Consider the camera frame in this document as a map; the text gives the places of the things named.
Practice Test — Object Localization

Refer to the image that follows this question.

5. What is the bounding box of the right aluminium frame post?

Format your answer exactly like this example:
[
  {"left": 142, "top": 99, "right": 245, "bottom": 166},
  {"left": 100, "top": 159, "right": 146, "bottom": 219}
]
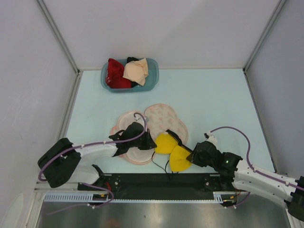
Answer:
[{"left": 243, "top": 0, "right": 288, "bottom": 74}]

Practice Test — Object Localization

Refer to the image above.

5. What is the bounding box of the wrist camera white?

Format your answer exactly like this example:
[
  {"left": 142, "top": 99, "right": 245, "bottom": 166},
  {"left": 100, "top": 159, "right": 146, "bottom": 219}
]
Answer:
[
  {"left": 142, "top": 115, "right": 149, "bottom": 124},
  {"left": 204, "top": 131, "right": 218, "bottom": 145}
]

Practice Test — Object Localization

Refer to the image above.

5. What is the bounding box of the aluminium frame post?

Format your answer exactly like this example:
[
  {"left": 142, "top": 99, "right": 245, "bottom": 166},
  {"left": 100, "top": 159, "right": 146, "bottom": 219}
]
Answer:
[
  {"left": 243, "top": 0, "right": 288, "bottom": 74},
  {"left": 35, "top": 0, "right": 80, "bottom": 75}
]

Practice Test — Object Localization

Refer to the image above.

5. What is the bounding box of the beige bra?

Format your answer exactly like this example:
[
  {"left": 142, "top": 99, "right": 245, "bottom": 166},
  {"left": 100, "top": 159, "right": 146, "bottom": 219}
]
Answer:
[{"left": 123, "top": 58, "right": 149, "bottom": 86}]

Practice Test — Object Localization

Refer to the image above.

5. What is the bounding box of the teal plastic basket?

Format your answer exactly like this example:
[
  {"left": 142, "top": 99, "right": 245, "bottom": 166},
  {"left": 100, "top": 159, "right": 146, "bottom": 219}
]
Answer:
[{"left": 100, "top": 58, "right": 159, "bottom": 93}]

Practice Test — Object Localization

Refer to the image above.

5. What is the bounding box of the left aluminium frame post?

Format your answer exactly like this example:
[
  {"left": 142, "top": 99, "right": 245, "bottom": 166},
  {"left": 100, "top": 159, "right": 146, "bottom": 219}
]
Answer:
[{"left": 35, "top": 0, "right": 80, "bottom": 75}]

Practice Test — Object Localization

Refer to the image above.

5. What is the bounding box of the red garment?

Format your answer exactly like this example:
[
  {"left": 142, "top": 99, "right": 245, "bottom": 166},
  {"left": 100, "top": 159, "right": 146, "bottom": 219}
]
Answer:
[{"left": 105, "top": 58, "right": 132, "bottom": 89}]

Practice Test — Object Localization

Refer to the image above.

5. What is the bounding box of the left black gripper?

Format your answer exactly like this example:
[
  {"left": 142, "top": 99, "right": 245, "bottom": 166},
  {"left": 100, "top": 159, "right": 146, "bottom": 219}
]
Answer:
[{"left": 129, "top": 128, "right": 156, "bottom": 150}]

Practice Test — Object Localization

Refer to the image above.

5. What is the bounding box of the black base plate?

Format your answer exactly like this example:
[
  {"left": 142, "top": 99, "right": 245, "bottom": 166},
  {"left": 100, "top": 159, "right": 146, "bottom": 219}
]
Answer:
[{"left": 77, "top": 170, "right": 248, "bottom": 200}]

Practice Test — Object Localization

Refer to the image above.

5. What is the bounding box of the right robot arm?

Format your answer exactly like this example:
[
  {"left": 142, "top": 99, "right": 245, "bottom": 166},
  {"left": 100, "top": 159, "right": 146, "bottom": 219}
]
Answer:
[{"left": 187, "top": 141, "right": 304, "bottom": 221}]

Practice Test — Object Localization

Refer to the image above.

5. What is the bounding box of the black garment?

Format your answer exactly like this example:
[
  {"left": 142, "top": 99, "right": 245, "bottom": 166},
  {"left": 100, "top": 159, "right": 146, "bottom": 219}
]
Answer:
[{"left": 127, "top": 57, "right": 139, "bottom": 63}]

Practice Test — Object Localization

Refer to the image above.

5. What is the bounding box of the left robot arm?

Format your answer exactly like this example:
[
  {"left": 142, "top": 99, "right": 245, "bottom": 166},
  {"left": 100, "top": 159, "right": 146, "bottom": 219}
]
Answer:
[{"left": 38, "top": 122, "right": 157, "bottom": 188}]

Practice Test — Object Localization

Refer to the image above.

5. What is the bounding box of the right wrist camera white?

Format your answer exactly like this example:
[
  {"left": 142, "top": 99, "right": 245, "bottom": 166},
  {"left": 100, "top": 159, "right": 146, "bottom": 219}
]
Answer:
[{"left": 204, "top": 131, "right": 218, "bottom": 145}]

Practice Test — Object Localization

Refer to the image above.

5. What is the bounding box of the yellow black bra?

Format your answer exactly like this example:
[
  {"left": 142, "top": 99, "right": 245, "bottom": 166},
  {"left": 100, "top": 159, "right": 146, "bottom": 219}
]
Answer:
[{"left": 151, "top": 129, "right": 192, "bottom": 181}]

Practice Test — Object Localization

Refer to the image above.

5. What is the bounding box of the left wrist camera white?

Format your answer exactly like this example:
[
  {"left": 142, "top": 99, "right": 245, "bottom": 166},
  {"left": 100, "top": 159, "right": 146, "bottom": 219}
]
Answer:
[{"left": 142, "top": 115, "right": 149, "bottom": 124}]

